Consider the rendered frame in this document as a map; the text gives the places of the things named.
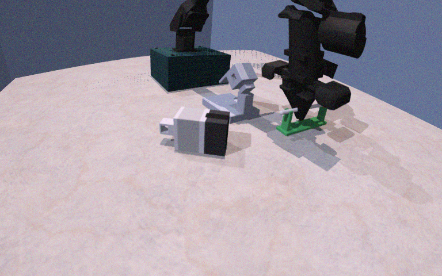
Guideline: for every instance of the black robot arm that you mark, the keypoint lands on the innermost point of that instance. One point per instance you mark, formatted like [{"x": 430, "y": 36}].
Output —
[{"x": 338, "y": 32}]

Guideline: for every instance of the grey pin with red cap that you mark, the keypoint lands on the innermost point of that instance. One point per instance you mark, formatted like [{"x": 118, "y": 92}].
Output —
[{"x": 296, "y": 109}]

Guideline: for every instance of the green cradle with two notched uprights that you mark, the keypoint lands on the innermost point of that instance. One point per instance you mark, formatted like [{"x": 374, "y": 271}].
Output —
[{"x": 289, "y": 128}]

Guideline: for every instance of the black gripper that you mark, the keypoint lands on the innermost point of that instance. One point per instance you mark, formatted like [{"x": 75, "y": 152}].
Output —
[{"x": 300, "y": 82}]

